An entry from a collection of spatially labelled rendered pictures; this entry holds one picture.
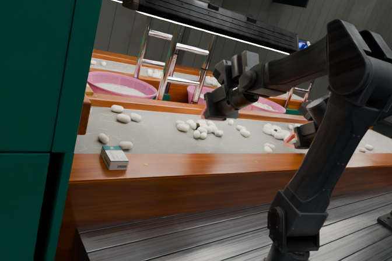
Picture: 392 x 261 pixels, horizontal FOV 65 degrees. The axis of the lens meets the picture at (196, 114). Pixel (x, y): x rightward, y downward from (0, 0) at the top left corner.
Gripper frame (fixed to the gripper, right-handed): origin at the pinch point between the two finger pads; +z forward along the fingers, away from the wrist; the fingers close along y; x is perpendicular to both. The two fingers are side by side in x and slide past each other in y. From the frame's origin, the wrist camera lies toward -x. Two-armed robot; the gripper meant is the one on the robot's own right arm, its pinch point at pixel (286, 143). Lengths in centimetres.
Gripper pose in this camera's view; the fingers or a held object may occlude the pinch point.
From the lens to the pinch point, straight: 109.8
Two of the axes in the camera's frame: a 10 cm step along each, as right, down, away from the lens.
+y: -8.2, -0.7, -5.7
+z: -5.6, 3.0, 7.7
